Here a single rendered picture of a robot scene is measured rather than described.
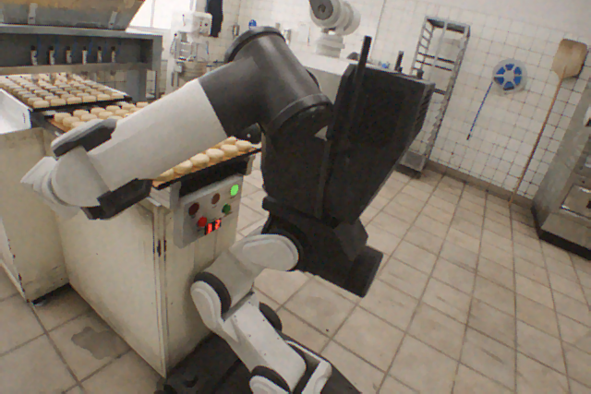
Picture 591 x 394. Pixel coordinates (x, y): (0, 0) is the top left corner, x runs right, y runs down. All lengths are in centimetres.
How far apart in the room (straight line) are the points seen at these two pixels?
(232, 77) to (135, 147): 14
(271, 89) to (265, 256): 44
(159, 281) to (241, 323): 28
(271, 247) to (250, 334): 41
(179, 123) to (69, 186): 18
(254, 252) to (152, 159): 41
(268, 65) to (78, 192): 30
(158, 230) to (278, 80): 55
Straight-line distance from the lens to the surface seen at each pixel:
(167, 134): 40
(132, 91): 169
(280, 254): 71
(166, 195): 76
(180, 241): 86
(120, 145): 41
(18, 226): 147
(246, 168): 95
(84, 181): 47
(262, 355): 106
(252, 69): 41
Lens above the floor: 125
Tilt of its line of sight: 23 degrees down
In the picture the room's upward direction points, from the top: 12 degrees clockwise
